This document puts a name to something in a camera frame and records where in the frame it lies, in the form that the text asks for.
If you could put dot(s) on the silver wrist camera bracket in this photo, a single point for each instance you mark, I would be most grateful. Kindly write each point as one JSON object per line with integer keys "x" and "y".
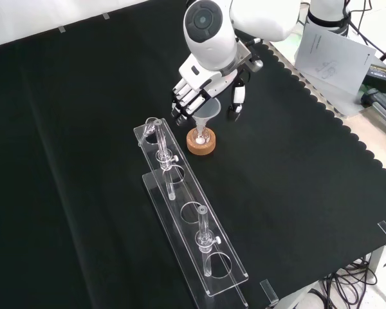
{"x": 249, "y": 61}

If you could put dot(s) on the clear plastic funnel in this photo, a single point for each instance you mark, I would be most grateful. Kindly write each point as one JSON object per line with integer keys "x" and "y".
{"x": 209, "y": 111}

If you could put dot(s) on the white booklet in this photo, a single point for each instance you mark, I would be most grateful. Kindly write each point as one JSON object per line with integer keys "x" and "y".
{"x": 334, "y": 58}

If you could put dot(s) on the black power adapter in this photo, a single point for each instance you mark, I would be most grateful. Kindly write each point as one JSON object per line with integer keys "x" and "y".
{"x": 384, "y": 75}

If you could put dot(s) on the black cloth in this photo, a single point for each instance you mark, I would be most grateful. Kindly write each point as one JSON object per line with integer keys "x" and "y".
{"x": 83, "y": 161}

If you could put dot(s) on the clear acrylic funnel stand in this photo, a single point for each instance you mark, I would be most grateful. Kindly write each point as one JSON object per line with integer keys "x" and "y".
{"x": 212, "y": 257}

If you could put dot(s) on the grey tape piece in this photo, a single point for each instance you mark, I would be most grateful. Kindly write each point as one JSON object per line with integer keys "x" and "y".
{"x": 61, "y": 29}
{"x": 106, "y": 15}

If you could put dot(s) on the small round-bottom glass flask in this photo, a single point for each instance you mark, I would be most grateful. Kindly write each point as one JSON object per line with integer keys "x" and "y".
{"x": 201, "y": 139}

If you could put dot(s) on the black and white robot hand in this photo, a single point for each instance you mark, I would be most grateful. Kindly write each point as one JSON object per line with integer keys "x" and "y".
{"x": 196, "y": 75}

